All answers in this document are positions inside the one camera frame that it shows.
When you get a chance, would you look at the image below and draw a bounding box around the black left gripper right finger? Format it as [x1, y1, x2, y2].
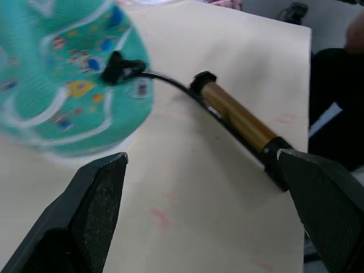
[276, 149, 364, 273]

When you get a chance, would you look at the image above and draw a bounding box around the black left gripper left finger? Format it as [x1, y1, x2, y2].
[0, 152, 129, 273]

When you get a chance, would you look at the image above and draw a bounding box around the gold and black hand pump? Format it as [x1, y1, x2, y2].
[100, 50, 296, 193]

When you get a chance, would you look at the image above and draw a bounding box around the green patterned inflatable ball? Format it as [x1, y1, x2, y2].
[0, 0, 156, 156]

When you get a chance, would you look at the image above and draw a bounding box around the white paper sheet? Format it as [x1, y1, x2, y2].
[308, 102, 343, 138]

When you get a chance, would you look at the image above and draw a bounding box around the black bag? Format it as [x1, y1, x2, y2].
[277, 2, 309, 24]

